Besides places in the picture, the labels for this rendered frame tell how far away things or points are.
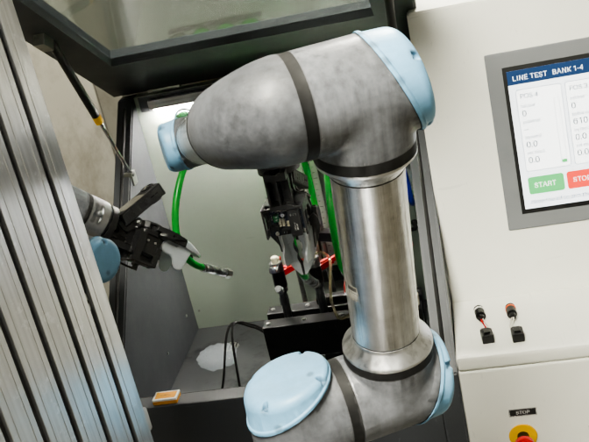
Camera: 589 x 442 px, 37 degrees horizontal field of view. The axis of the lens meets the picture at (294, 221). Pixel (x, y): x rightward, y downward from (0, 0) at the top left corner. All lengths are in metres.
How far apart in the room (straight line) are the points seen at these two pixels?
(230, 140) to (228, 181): 1.22
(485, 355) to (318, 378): 0.60
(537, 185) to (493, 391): 0.42
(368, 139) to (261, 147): 0.11
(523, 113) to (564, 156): 0.12
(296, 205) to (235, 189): 0.72
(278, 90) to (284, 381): 0.41
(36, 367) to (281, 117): 0.33
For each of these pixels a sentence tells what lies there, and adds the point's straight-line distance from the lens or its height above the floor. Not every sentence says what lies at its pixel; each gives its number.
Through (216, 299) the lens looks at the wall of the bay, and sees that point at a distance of 2.24.
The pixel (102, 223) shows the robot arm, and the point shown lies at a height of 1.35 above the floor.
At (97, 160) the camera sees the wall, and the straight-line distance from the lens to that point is 4.58.
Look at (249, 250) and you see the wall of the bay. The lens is 2.17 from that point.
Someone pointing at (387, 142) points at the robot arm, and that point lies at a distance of 0.91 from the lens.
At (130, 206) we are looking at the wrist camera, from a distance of 1.65.
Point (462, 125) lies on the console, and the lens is 1.78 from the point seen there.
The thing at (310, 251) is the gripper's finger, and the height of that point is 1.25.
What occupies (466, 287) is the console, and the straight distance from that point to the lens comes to 1.82.
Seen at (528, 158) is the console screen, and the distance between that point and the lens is 1.78.
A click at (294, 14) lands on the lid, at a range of 1.80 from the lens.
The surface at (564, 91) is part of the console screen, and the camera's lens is 1.78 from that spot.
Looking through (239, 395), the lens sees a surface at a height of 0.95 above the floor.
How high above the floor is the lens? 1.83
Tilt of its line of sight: 21 degrees down
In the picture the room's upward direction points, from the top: 13 degrees counter-clockwise
